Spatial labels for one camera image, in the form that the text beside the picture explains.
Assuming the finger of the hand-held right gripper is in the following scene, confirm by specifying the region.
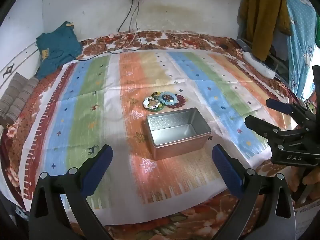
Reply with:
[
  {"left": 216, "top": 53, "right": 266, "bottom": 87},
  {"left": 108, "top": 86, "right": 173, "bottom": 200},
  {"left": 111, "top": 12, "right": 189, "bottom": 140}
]
[
  {"left": 266, "top": 98, "right": 314, "bottom": 128},
  {"left": 244, "top": 115, "right": 284, "bottom": 147}
]

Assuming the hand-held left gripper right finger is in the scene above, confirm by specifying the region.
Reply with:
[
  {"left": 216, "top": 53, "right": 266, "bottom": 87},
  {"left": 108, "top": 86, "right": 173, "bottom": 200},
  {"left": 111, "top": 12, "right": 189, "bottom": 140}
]
[{"left": 211, "top": 144, "right": 298, "bottom": 240}]

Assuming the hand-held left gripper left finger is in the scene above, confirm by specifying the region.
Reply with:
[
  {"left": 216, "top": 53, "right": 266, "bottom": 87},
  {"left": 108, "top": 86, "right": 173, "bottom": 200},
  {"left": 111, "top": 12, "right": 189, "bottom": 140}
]
[{"left": 29, "top": 144, "right": 113, "bottom": 240}]

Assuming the silver metal tin box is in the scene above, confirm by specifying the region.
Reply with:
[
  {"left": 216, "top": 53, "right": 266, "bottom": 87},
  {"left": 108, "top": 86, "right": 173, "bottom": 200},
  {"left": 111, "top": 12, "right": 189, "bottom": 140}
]
[{"left": 145, "top": 107, "right": 212, "bottom": 161}]

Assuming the red bead bracelet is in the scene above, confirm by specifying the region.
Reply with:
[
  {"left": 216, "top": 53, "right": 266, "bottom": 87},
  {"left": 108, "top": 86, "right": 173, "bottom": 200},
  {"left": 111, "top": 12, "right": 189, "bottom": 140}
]
[{"left": 166, "top": 94, "right": 187, "bottom": 109}]

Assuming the white bead bracelet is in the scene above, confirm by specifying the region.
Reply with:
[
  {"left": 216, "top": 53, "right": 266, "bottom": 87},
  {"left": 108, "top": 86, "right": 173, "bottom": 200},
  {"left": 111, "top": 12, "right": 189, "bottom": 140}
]
[{"left": 143, "top": 96, "right": 161, "bottom": 109}]

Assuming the green jade bangle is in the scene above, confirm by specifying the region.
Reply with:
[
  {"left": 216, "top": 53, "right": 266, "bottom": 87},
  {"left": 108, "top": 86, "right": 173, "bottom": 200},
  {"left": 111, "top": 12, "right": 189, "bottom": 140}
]
[{"left": 144, "top": 97, "right": 167, "bottom": 111}]

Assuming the blue bead bracelet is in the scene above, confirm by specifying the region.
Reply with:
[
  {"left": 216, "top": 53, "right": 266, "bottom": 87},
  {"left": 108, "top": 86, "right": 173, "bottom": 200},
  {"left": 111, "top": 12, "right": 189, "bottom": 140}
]
[{"left": 158, "top": 92, "right": 179, "bottom": 107}]

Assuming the person's right hand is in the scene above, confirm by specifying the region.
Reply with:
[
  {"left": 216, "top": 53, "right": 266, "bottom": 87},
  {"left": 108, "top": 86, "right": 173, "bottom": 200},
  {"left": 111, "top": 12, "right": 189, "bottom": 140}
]
[{"left": 287, "top": 165, "right": 320, "bottom": 205}]

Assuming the white oblong power strip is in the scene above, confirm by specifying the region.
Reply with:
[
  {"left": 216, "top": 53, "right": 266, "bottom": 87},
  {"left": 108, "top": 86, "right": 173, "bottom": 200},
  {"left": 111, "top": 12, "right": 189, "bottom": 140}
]
[{"left": 243, "top": 52, "right": 276, "bottom": 78}]

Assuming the white printed paper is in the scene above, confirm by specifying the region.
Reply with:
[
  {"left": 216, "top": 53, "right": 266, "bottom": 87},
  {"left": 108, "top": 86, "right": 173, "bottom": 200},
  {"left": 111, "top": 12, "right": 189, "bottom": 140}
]
[{"left": 294, "top": 201, "right": 320, "bottom": 240}]

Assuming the blue dotted cloth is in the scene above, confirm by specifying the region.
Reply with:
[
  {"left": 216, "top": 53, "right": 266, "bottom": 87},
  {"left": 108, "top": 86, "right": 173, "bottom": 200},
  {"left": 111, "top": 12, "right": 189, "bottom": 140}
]
[{"left": 274, "top": 0, "right": 318, "bottom": 101}]

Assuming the striped patterned cloth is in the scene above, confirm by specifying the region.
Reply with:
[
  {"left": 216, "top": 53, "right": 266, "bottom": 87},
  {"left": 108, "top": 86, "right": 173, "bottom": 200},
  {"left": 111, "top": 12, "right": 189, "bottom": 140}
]
[{"left": 5, "top": 50, "right": 293, "bottom": 227}]

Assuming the mustard yellow jacket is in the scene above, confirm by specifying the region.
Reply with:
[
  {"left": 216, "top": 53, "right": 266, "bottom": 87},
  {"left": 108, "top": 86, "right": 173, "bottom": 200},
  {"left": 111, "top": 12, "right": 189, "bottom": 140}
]
[{"left": 240, "top": 0, "right": 292, "bottom": 62}]

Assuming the grey striped pillow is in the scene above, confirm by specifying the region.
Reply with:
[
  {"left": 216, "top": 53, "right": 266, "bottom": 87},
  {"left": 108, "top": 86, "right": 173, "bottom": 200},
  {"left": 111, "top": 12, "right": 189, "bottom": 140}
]
[{"left": 0, "top": 72, "right": 39, "bottom": 127}]

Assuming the teal shirt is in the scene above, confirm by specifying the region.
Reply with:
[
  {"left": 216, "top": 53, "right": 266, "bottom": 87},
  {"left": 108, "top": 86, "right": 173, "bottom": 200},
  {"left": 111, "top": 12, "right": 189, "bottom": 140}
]
[{"left": 36, "top": 21, "right": 83, "bottom": 80}]

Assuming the metal frame rack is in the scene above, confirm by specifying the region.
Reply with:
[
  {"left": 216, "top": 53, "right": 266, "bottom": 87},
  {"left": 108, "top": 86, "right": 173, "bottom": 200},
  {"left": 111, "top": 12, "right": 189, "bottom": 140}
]
[{"left": 236, "top": 38, "right": 290, "bottom": 83}]

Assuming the white cable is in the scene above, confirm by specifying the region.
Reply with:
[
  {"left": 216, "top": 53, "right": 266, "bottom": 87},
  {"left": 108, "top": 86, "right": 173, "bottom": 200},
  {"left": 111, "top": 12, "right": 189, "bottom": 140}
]
[{"left": 123, "top": 33, "right": 137, "bottom": 48}]

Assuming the black cable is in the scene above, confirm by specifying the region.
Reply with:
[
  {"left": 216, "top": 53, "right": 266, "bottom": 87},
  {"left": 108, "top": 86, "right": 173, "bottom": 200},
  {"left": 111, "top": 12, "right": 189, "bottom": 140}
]
[
  {"left": 117, "top": 0, "right": 134, "bottom": 32},
  {"left": 50, "top": 0, "right": 153, "bottom": 61}
]

